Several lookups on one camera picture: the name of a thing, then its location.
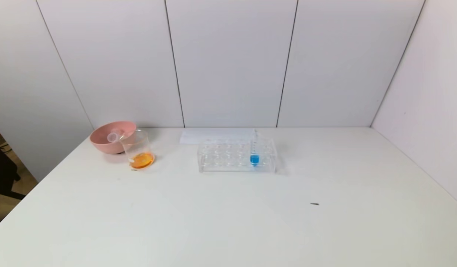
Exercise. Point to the yellow pigment test tube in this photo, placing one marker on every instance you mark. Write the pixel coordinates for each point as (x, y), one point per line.
(112, 137)

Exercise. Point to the blue pigment test tube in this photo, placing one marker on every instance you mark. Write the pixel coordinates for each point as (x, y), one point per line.
(254, 159)

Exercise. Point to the clear acrylic test tube rack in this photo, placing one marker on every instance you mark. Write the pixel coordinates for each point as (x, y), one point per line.
(267, 157)

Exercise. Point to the clear glass beaker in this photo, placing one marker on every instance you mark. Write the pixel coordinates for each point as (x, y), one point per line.
(141, 159)

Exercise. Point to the white paper sheet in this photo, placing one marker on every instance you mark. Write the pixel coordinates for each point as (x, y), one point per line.
(189, 137)

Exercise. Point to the pink plastic bowl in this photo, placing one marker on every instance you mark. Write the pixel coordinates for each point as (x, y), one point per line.
(102, 144)

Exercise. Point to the black stand beside table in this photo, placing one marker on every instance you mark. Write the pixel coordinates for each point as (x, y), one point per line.
(2, 170)

